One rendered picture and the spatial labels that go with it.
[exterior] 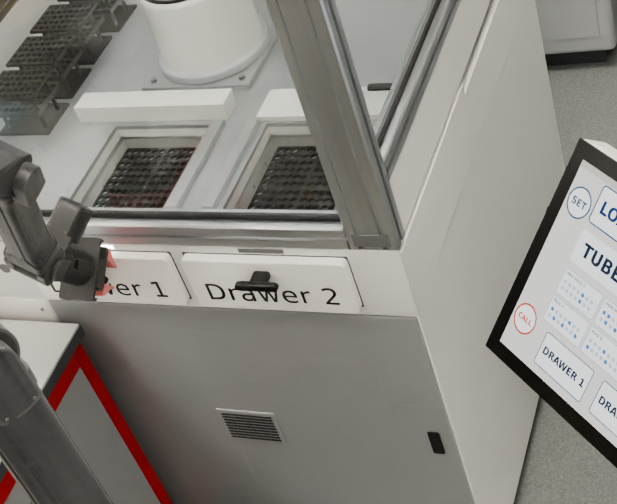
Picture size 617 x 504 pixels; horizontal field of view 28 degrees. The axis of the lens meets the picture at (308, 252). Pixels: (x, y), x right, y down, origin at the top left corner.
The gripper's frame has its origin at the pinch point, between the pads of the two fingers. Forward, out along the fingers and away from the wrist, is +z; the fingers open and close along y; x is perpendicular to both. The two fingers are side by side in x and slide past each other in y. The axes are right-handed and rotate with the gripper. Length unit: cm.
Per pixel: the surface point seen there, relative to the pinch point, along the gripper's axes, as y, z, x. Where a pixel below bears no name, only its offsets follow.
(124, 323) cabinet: -6.4, 15.7, 5.7
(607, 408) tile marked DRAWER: -16, -25, -87
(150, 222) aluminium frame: 8.7, -4.1, -9.1
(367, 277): 2.3, 3.7, -44.5
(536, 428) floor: -17, 99, -51
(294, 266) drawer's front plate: 3.0, -0.2, -33.7
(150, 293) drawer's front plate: -1.8, 6.3, -4.5
